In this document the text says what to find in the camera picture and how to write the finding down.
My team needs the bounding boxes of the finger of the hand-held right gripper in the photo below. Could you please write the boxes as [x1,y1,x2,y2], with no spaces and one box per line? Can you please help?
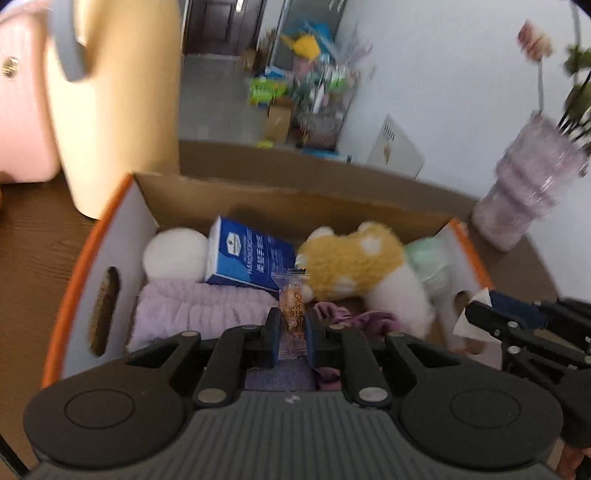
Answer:
[464,300,591,385]
[487,290,591,335]

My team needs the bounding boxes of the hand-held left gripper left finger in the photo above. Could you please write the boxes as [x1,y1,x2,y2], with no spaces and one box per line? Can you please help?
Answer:
[122,307,282,409]

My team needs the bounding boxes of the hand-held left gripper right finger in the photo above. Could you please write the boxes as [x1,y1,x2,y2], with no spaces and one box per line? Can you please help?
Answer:
[304,307,458,407]

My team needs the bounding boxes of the clear candy packet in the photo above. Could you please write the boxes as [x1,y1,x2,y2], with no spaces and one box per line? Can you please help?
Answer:
[271,269,311,359]

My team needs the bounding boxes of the purple satin bonnet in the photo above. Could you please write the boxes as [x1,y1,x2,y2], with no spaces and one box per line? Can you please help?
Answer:
[313,302,404,392]

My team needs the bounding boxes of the lavender fluffy towel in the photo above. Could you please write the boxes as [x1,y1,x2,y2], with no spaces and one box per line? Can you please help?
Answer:
[126,281,280,354]

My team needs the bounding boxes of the blue tissue pack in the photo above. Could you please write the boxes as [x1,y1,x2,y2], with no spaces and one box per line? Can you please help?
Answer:
[204,215,298,292]

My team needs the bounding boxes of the yellow white plush toy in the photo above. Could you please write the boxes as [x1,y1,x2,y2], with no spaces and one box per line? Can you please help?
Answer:
[295,222,437,335]

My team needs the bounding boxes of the pale green bath loofah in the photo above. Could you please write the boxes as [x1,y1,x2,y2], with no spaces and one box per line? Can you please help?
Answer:
[406,237,451,296]

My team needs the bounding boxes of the white round sponge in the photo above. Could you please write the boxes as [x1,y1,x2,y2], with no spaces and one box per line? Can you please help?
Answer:
[142,227,208,282]

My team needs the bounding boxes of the red cardboard box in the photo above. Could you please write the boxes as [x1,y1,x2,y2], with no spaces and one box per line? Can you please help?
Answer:
[41,141,495,388]

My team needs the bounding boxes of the white paper sheet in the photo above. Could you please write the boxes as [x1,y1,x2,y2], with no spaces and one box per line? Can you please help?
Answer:
[454,287,492,342]

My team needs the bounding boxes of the purple ceramic vase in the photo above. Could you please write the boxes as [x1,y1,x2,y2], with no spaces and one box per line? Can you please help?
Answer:
[471,113,589,252]

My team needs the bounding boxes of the white flat panel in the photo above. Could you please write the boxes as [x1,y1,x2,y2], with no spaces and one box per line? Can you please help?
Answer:
[367,114,426,181]

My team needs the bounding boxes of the small cardboard carton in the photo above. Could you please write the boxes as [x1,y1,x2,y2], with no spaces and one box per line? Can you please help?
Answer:
[267,104,294,141]

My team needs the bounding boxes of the green snack packet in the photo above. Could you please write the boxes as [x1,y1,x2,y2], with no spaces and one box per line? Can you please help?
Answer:
[249,76,288,106]

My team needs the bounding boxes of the dried pink roses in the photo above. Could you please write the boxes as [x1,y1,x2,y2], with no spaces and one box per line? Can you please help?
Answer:
[517,4,591,153]

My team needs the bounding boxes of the yellow thermos jug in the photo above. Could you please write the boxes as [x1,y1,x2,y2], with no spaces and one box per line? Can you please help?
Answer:
[44,0,181,220]

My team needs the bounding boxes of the yellow blue toy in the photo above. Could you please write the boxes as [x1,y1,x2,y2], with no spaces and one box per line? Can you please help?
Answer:
[279,23,331,63]

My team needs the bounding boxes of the dark brown door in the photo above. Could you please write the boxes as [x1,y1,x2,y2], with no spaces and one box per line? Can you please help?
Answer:
[185,0,269,55]

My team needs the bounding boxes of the pink suitcase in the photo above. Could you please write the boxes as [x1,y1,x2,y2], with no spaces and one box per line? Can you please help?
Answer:
[0,0,61,185]

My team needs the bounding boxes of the wire rack of bottles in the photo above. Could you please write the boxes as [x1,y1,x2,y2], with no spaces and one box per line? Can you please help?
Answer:
[291,60,361,148]

